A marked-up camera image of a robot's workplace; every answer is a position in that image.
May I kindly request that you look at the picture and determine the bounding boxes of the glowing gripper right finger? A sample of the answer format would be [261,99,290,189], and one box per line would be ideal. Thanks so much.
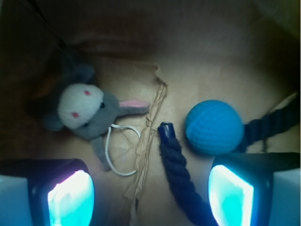
[208,153,301,226]

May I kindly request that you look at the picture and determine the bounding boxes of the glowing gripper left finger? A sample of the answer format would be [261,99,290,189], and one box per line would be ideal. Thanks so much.
[0,159,95,226]

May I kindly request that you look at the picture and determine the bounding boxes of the blue textured ball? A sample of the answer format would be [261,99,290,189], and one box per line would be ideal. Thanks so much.
[185,100,244,155]

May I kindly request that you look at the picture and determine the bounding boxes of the gray plush donkey toy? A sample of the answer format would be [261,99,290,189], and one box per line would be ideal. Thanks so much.
[42,64,150,177]

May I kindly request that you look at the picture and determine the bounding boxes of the brown paper bag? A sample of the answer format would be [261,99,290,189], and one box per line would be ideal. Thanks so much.
[0,0,300,226]

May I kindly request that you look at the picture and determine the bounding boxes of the dark blue rope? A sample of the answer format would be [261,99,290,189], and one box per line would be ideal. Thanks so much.
[158,93,301,226]

